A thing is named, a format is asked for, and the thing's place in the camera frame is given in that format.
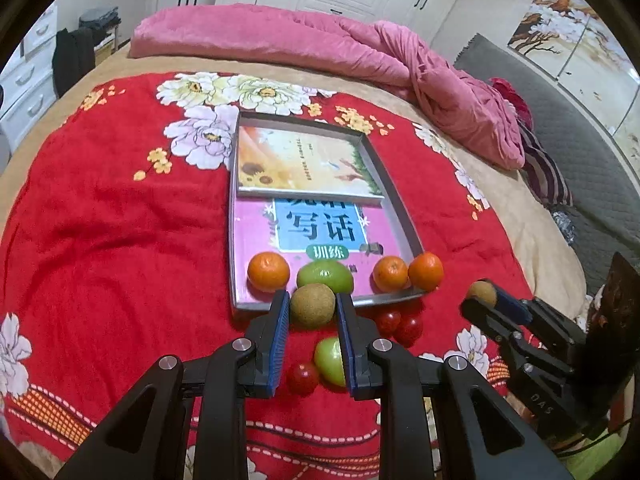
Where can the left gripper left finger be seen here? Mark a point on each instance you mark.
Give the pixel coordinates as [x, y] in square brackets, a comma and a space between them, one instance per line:
[146, 434]

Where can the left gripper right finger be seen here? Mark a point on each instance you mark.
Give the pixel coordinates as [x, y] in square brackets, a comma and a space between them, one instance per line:
[438, 419]

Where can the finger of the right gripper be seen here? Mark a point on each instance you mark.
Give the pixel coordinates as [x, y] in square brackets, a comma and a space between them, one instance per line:
[542, 320]
[495, 326]

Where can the small brown kiwi fruit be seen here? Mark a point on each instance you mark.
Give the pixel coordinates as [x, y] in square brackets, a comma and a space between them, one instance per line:
[484, 292]

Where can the beige bed sheet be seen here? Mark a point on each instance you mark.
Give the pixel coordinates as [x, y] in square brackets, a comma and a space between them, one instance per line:
[540, 239]

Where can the right orange tangerine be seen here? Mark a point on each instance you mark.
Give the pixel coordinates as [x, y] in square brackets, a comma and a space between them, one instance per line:
[426, 272]

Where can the orange tangerine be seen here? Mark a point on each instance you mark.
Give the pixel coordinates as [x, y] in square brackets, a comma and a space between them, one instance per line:
[426, 272]
[268, 272]
[390, 274]

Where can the grey quilted headboard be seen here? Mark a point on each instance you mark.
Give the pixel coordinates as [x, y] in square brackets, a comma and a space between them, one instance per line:
[605, 216]

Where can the middle orange tangerine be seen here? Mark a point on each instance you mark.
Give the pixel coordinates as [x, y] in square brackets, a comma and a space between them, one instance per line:
[390, 274]

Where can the striped pillow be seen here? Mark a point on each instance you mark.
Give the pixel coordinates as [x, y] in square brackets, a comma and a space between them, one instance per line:
[542, 174]

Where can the green fruit on blanket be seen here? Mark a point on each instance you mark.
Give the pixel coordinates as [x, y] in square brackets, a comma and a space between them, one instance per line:
[328, 360]

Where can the pink cover workbook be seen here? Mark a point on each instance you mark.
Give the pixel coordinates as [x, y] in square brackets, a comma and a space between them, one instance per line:
[302, 231]

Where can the large green fruit in tray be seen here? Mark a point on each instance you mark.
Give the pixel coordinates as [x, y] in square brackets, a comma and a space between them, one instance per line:
[327, 272]

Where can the pink quilt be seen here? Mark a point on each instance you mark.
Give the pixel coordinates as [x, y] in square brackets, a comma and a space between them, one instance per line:
[383, 53]

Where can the left orange tangerine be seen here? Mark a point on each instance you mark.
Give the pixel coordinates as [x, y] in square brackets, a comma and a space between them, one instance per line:
[268, 272]

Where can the grey metal tray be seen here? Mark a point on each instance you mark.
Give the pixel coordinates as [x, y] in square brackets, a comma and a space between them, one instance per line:
[376, 167]

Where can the sunflower cover book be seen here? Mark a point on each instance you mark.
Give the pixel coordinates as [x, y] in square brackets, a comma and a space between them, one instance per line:
[292, 164]

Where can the white drawer cabinet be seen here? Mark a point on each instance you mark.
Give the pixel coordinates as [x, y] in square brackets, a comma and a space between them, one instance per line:
[27, 82]

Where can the black clothes pile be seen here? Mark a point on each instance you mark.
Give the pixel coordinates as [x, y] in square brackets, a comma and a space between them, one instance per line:
[73, 58]

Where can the tree painting wall art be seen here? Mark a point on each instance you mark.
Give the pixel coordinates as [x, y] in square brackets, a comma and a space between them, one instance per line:
[570, 42]

